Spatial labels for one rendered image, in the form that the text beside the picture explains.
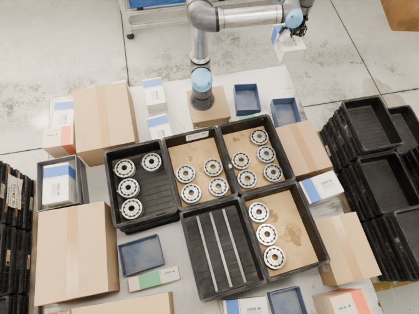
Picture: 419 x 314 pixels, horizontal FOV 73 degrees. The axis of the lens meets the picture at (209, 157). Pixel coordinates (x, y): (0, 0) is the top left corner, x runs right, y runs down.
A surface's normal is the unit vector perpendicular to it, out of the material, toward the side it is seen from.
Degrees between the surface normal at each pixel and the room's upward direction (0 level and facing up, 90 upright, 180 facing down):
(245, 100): 0
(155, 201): 0
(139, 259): 0
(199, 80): 9
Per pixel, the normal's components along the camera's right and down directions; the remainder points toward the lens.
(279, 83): 0.04, -0.40
